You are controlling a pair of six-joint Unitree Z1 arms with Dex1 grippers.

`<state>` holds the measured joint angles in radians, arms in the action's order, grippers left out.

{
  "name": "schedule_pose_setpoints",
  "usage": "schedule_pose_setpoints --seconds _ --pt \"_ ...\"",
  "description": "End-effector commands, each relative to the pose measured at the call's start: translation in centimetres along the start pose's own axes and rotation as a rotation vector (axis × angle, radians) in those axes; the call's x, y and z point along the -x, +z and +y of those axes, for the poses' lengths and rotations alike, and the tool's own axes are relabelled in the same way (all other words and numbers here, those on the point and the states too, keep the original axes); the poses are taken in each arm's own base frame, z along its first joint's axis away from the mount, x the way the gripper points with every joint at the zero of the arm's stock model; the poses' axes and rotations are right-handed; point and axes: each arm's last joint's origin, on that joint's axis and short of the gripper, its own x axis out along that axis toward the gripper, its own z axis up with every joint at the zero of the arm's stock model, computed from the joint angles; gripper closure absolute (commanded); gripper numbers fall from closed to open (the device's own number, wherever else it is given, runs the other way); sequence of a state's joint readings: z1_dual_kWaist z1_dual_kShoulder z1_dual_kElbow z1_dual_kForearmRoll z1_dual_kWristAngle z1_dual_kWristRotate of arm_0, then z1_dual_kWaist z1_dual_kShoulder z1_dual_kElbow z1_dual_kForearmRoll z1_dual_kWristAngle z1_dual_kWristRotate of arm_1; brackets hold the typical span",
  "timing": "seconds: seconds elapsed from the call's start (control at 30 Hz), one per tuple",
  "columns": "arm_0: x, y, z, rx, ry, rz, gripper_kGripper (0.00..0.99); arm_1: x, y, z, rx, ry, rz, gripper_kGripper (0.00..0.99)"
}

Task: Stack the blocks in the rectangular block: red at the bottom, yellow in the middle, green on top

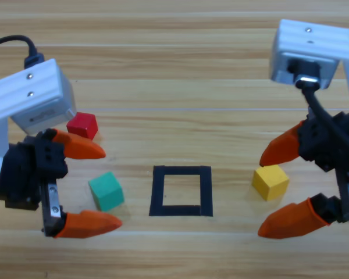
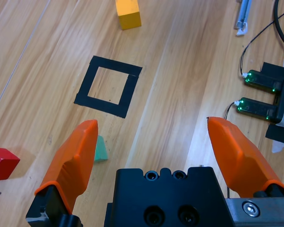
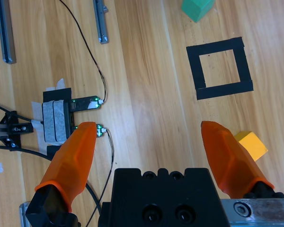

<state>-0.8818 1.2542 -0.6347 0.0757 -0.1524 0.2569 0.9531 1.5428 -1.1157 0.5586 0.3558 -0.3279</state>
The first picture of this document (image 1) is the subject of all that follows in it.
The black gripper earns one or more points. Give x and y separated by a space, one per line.
317 145
20 174

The yellow cube block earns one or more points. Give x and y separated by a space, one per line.
270 181

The green cube block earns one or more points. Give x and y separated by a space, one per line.
106 190

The red cube block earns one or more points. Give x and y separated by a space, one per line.
83 123

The black tape square outline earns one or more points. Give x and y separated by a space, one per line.
157 191

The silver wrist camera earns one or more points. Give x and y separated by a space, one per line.
327 69
46 113

